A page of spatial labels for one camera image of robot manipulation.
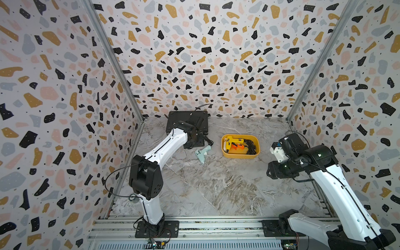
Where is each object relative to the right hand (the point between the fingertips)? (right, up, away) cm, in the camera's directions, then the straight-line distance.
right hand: (271, 172), depth 69 cm
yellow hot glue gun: (-14, +13, +32) cm, 37 cm away
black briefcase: (-43, +29, +44) cm, 68 cm away
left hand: (-33, +12, +19) cm, 40 cm away
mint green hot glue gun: (-33, +4, +32) cm, 46 cm away
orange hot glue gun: (-11, +9, +32) cm, 35 cm away
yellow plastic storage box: (-7, +4, +32) cm, 33 cm away
